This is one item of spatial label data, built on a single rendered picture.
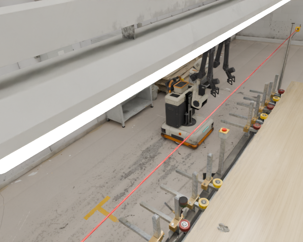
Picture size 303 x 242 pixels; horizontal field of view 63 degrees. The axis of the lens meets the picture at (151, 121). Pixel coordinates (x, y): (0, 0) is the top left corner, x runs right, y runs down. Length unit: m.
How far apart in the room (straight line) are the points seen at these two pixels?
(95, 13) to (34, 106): 0.15
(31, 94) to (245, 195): 1.97
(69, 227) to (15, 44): 3.00
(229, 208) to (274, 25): 7.86
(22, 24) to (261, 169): 2.25
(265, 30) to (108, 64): 9.12
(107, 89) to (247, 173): 2.05
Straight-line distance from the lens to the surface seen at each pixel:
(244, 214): 2.04
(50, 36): 0.33
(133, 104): 4.97
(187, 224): 1.92
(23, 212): 3.65
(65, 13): 0.35
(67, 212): 3.39
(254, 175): 2.34
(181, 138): 3.88
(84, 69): 0.36
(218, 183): 2.20
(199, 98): 3.62
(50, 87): 0.33
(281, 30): 9.32
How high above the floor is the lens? 2.49
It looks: 32 degrees down
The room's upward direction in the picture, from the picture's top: 5 degrees counter-clockwise
